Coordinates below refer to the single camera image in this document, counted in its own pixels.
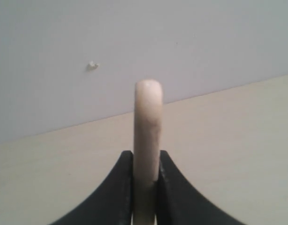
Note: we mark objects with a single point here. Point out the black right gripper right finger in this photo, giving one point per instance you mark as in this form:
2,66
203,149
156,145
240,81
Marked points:
179,203

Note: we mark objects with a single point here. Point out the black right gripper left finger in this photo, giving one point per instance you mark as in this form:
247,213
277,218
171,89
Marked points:
112,201

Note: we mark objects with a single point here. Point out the wooden paint brush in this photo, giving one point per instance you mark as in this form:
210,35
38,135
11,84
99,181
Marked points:
148,109

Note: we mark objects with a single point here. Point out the small white wall plug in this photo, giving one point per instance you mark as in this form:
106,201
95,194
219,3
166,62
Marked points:
92,66

